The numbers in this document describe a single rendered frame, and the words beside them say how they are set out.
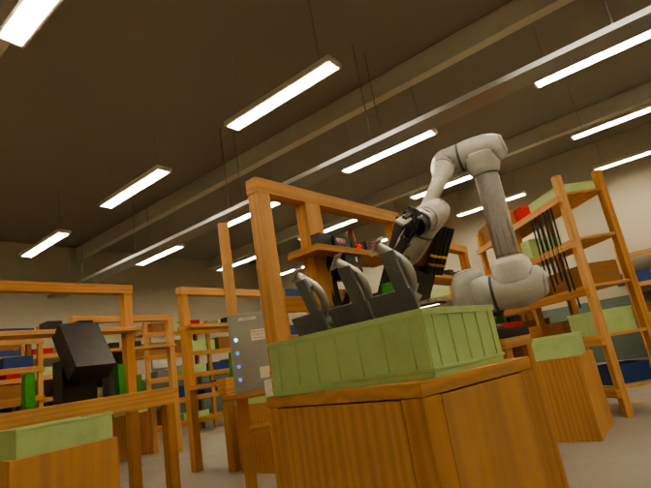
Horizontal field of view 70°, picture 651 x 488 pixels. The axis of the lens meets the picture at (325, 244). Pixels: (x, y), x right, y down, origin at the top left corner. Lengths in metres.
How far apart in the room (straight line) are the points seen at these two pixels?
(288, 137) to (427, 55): 2.49
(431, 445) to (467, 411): 0.16
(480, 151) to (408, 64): 4.72
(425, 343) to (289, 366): 0.51
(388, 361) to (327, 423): 0.28
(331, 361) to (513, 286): 0.94
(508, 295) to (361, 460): 1.01
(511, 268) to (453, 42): 4.85
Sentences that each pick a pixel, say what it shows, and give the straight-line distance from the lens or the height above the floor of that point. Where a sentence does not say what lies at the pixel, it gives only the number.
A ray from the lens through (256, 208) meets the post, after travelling 2.64.
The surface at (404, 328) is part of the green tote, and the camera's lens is 1.23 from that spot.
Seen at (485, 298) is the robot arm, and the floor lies 1.02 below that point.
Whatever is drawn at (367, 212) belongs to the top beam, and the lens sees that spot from 3.44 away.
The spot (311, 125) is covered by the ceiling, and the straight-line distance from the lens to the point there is 7.43.
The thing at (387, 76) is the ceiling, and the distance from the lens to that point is 6.90.
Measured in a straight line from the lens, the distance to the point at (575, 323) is 5.37.
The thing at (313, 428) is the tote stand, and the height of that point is 0.69.
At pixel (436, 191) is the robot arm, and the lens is 1.98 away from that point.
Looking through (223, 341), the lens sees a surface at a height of 1.74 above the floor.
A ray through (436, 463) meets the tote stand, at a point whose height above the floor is 0.61.
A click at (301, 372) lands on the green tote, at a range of 1.49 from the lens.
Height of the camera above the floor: 0.86
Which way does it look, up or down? 14 degrees up
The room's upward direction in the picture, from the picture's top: 9 degrees counter-clockwise
